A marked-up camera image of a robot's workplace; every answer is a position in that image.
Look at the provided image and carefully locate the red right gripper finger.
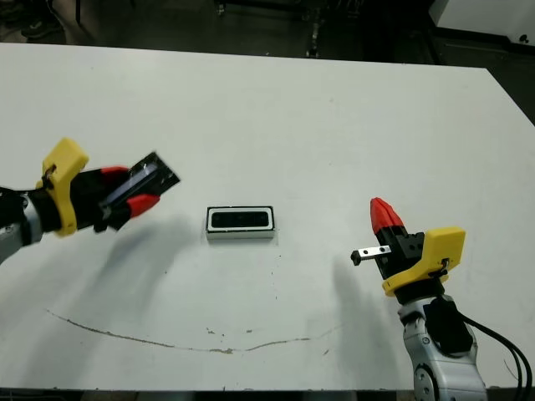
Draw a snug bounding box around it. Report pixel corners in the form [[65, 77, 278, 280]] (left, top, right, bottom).
[[369, 197, 394, 246], [379, 198, 409, 246]]

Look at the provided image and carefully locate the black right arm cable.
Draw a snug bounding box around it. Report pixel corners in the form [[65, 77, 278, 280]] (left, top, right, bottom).
[[459, 315, 532, 392]]

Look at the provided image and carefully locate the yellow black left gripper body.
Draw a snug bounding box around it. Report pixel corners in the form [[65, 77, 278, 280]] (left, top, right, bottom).
[[35, 137, 130, 238]]

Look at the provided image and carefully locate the glossy black box lid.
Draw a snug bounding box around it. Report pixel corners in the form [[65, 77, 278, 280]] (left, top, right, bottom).
[[99, 150, 181, 210]]

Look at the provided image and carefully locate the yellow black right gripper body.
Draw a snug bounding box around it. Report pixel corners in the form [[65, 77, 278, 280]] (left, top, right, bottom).
[[350, 227, 466, 304]]

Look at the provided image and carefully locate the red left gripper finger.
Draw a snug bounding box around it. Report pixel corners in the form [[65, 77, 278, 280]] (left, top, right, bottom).
[[125, 194, 162, 218], [98, 165, 130, 185]]

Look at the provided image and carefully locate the white box base black rim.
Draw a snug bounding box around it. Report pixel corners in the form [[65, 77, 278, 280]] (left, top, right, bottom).
[[205, 205, 278, 242]]

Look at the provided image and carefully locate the white cabinet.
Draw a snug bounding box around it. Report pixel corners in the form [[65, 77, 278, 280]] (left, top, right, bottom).
[[430, 0, 535, 45]]

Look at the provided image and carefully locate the dark shoe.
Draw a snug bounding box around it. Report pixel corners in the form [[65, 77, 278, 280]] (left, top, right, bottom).
[[20, 18, 55, 38]]

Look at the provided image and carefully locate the small black camera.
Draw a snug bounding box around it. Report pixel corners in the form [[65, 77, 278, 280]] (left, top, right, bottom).
[[211, 211, 271, 230]]

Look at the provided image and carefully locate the dark metal stand post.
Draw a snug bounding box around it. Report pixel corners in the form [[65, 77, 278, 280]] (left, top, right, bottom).
[[307, 20, 323, 58]]

